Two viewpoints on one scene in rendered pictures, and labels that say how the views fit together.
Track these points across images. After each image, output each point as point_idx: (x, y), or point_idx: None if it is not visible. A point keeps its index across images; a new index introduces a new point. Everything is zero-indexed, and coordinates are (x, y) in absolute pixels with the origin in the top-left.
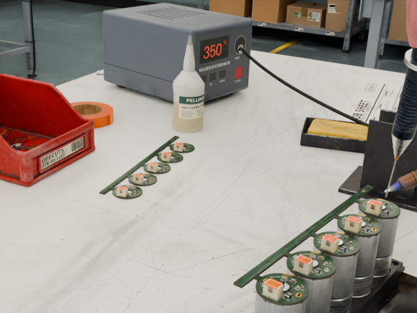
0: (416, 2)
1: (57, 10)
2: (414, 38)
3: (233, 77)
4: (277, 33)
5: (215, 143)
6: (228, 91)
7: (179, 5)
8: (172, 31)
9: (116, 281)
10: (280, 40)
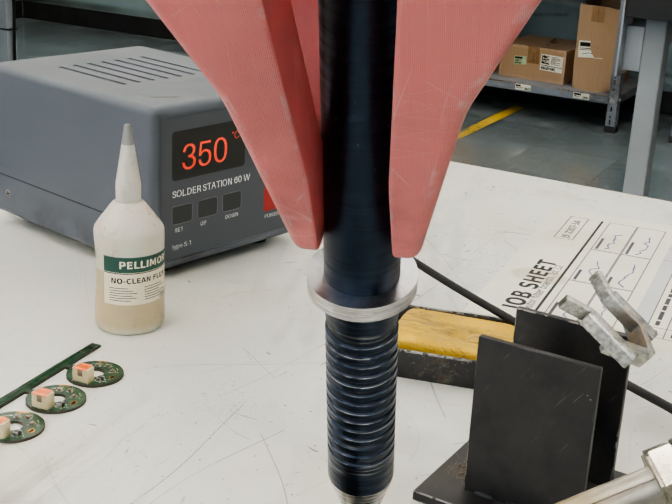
0: (233, 119)
1: (78, 46)
2: (288, 223)
3: (259, 207)
4: (484, 94)
5: (176, 364)
6: (247, 237)
7: (165, 52)
8: (113, 110)
9: None
10: (487, 106)
